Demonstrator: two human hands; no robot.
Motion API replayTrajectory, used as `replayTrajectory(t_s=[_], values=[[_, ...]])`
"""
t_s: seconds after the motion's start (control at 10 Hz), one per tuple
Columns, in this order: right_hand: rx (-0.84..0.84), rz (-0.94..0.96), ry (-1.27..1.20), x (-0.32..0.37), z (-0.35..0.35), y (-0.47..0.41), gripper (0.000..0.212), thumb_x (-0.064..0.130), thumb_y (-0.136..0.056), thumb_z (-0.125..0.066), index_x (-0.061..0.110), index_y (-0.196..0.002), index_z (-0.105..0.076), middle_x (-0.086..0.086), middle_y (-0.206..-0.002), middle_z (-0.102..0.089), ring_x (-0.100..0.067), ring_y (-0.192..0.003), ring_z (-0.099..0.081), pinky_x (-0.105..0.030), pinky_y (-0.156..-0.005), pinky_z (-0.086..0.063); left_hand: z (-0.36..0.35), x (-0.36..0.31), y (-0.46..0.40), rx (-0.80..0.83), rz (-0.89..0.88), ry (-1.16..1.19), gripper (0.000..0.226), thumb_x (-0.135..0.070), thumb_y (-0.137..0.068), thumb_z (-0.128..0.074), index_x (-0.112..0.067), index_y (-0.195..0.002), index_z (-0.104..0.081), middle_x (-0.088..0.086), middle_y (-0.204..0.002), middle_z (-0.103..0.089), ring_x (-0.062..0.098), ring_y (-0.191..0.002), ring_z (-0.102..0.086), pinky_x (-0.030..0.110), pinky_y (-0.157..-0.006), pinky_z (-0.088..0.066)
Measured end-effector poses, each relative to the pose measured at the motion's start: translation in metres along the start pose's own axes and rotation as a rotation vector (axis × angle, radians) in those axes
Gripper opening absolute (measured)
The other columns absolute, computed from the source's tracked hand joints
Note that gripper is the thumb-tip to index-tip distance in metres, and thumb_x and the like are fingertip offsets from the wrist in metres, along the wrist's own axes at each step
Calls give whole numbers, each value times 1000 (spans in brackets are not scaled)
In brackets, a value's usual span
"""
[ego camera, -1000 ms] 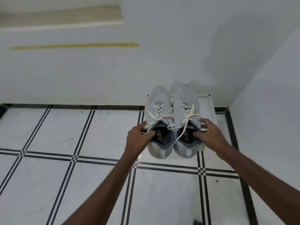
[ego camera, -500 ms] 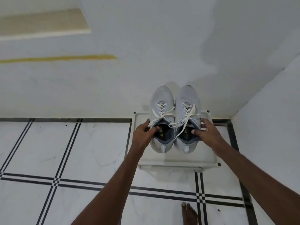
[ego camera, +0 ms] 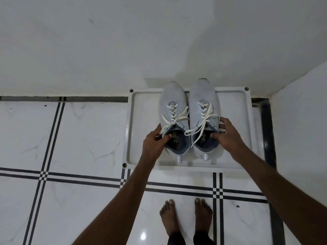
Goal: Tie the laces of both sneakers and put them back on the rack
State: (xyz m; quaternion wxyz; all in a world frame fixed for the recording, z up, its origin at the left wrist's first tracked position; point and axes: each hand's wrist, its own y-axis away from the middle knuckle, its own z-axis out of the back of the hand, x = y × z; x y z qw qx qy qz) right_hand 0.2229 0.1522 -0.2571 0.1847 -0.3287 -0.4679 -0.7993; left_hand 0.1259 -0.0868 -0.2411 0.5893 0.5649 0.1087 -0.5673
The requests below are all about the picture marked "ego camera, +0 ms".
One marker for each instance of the person's left foot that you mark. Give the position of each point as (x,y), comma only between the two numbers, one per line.
(169,216)

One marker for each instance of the person's left thumb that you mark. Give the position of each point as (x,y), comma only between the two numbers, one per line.
(165,139)

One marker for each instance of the person's left forearm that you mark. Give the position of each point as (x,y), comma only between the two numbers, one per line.
(120,204)

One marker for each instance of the black right trouser leg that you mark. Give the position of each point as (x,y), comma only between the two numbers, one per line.
(203,239)

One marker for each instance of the white plastic shoe tray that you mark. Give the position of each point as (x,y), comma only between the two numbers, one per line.
(143,130)

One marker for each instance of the light grey lace-up sneaker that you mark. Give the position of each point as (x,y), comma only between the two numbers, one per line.
(173,102)
(204,96)

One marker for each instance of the person's right foot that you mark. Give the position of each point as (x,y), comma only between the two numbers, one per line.
(203,214)

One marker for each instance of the person's right forearm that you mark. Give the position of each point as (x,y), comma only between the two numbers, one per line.
(278,193)

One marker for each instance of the person's foot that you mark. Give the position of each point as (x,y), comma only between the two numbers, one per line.
(203,214)
(169,216)

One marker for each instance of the person's right thumb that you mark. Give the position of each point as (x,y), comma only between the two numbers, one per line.
(216,136)

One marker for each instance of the person's left hand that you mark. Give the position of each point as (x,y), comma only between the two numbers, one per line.
(152,146)

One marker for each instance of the black trouser leg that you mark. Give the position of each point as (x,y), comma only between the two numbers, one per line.
(203,239)
(176,239)

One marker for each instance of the black left trouser leg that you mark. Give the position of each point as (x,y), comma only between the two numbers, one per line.
(176,239)

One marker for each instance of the person's right hand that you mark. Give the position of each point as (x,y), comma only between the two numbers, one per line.
(230,141)

